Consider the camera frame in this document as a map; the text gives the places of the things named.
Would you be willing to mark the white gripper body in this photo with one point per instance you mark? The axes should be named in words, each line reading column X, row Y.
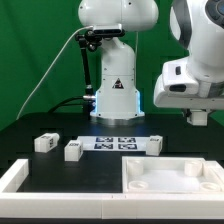
column 186, row 84

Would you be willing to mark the white square tabletop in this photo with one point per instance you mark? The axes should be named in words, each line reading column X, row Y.
column 175, row 175

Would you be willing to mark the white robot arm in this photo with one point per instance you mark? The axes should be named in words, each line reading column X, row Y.
column 198, row 25

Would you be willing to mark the AprilTag marker sheet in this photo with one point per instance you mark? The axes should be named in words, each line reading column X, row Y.
column 111, row 143

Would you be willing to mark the white U-shaped obstacle fence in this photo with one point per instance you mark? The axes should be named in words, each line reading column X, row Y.
column 14, row 204

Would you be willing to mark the grey camera on mount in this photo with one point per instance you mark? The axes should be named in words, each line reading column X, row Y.
column 111, row 29

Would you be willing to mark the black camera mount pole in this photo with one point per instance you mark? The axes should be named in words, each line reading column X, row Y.
column 86, row 63

